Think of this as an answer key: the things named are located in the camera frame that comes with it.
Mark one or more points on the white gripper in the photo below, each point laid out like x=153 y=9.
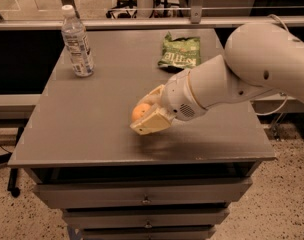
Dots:
x=179 y=95

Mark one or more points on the orange fruit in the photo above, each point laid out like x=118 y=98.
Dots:
x=139 y=111

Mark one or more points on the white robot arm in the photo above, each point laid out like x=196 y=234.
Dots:
x=259 y=60

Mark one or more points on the clear plastic water bottle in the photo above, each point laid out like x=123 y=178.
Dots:
x=77 y=44

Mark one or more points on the green chip bag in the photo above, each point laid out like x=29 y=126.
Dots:
x=180 y=53

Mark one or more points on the black stand leg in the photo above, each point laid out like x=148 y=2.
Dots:
x=4 y=158

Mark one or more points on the metal railing frame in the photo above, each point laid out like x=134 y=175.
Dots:
x=47 y=14

